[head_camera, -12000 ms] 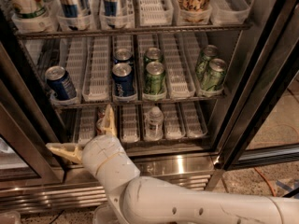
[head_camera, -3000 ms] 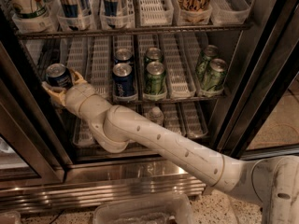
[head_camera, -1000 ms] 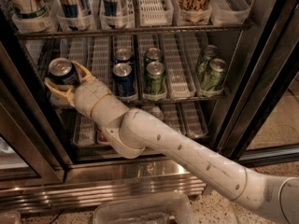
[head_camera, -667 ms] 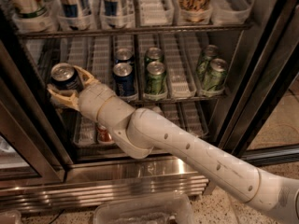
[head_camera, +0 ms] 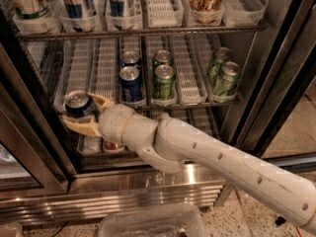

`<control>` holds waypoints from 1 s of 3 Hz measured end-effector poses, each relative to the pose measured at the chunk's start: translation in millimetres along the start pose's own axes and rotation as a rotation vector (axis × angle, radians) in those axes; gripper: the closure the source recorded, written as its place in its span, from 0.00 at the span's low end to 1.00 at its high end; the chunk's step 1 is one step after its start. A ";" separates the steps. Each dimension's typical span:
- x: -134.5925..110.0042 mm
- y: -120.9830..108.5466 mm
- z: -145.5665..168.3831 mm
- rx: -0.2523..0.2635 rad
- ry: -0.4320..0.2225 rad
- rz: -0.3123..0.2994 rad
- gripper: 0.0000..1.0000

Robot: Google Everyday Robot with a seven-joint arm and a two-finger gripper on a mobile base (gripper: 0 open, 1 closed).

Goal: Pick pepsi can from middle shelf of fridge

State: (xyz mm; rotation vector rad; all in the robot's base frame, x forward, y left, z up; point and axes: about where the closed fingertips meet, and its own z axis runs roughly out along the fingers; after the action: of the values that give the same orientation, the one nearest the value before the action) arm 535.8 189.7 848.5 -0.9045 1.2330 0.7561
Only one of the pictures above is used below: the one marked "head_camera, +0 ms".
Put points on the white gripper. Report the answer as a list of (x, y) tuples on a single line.
[(112, 121)]

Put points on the blue pepsi can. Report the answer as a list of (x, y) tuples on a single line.
[(79, 104), (131, 58), (130, 82)]

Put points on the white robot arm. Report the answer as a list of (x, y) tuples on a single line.
[(166, 143)]

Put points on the red soda can front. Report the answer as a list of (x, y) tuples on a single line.
[(112, 147)]

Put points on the blue pepsi can front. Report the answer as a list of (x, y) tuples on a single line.
[(130, 82)]

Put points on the green soda can front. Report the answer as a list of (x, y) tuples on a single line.
[(163, 82)]

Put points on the green soda can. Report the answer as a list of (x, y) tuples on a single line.
[(163, 82), (162, 57)]

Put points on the green soda can rear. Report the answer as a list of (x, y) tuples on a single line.
[(162, 57)]

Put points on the green can right rear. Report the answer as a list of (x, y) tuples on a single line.
[(221, 56)]

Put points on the white green tall can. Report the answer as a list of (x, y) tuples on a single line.
[(31, 9)]

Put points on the green can right front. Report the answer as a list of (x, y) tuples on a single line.
[(226, 80)]

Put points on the stainless steel fridge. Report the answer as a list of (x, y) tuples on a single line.
[(63, 181)]

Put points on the fridge glass door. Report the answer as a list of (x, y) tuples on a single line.
[(278, 71)]

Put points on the clear plastic bin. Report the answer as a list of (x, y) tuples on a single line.
[(161, 221)]

